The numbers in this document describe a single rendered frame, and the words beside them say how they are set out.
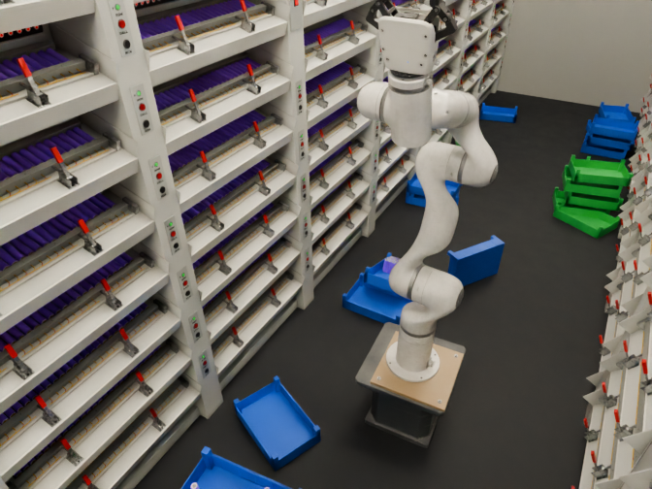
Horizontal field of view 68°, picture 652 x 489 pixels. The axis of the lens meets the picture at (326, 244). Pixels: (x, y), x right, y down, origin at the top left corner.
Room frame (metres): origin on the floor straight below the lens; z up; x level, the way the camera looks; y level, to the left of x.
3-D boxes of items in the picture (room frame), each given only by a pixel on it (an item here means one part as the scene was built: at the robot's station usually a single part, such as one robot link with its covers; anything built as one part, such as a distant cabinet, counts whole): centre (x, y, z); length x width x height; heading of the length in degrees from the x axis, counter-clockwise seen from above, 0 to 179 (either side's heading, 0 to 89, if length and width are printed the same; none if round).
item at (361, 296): (1.76, -0.25, 0.04); 0.30 x 0.20 x 0.08; 59
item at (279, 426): (1.10, 0.20, 0.04); 0.30 x 0.20 x 0.08; 36
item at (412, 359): (1.16, -0.30, 0.39); 0.19 x 0.19 x 0.18
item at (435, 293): (1.14, -0.33, 0.60); 0.19 x 0.12 x 0.24; 57
